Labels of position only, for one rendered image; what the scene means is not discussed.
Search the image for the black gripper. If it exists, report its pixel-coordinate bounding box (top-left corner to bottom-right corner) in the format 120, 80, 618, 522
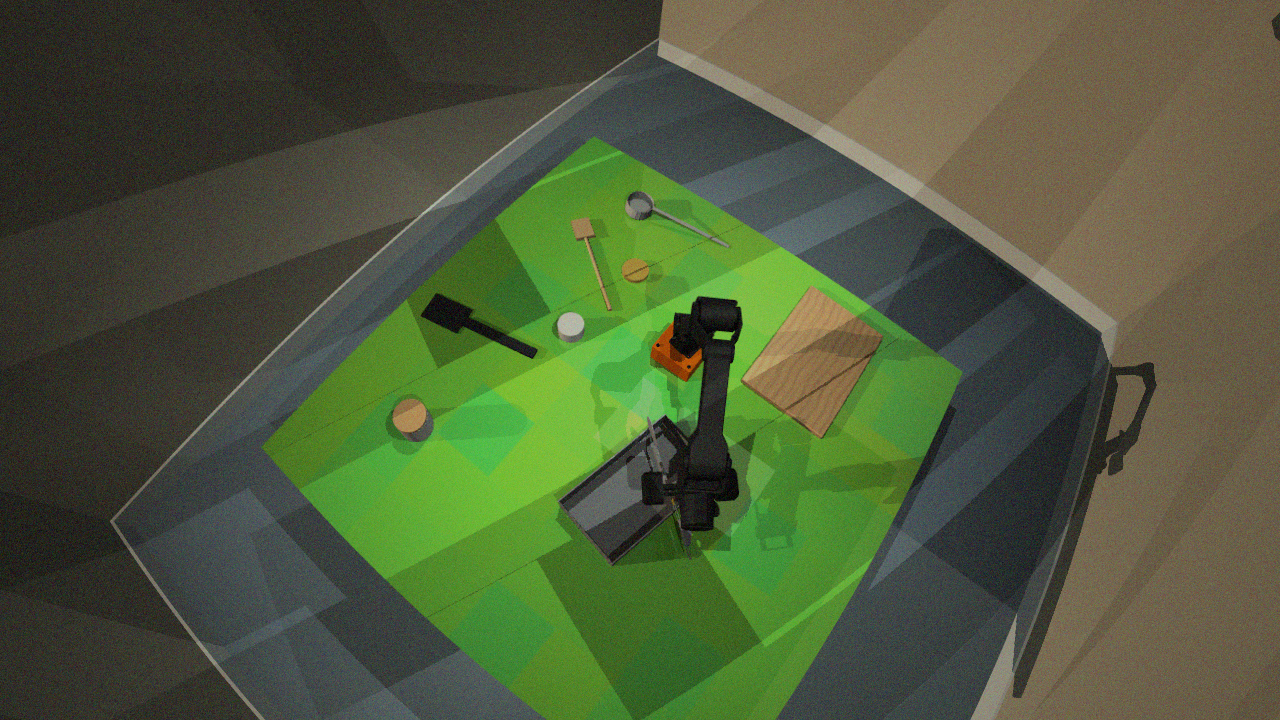
641, 465, 739, 506

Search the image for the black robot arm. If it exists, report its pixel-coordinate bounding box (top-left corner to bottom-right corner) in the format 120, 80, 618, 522
669, 297, 742, 530

